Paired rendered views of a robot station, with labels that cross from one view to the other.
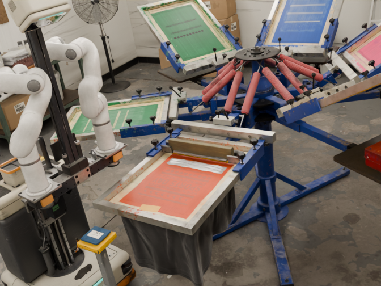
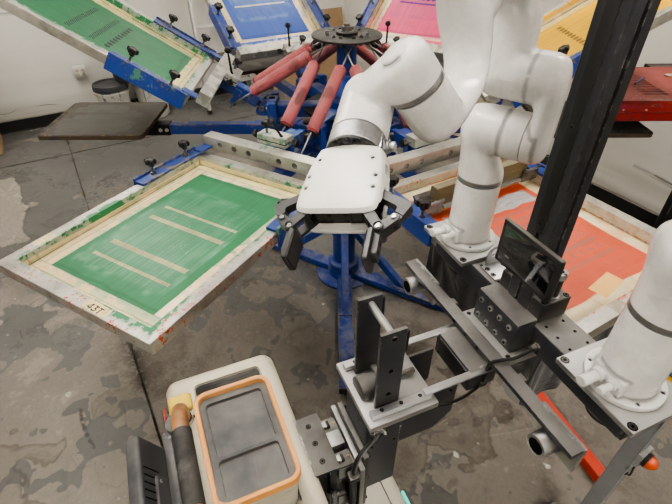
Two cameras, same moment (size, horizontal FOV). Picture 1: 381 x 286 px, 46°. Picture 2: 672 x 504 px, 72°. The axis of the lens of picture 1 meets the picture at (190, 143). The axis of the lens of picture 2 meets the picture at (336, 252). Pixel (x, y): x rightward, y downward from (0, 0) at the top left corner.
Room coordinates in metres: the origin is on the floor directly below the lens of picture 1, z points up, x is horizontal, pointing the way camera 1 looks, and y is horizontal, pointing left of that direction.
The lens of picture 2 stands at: (2.08, 1.38, 1.78)
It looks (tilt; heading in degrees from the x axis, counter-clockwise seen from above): 38 degrees down; 294
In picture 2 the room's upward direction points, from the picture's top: straight up
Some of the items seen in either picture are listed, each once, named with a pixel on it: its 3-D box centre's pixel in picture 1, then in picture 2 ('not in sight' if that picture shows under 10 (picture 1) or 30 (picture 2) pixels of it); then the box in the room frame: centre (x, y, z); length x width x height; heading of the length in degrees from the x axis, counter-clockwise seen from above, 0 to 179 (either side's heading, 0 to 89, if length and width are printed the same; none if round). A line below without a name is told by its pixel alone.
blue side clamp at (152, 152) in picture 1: (164, 146); (405, 211); (2.39, 0.16, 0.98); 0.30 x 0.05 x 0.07; 145
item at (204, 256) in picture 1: (216, 224); not in sight; (1.87, -0.07, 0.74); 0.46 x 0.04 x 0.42; 145
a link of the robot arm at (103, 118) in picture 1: (97, 109); (491, 144); (2.15, 0.45, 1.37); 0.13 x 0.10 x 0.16; 168
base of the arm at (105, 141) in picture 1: (102, 134); (467, 210); (2.17, 0.46, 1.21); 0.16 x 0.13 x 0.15; 47
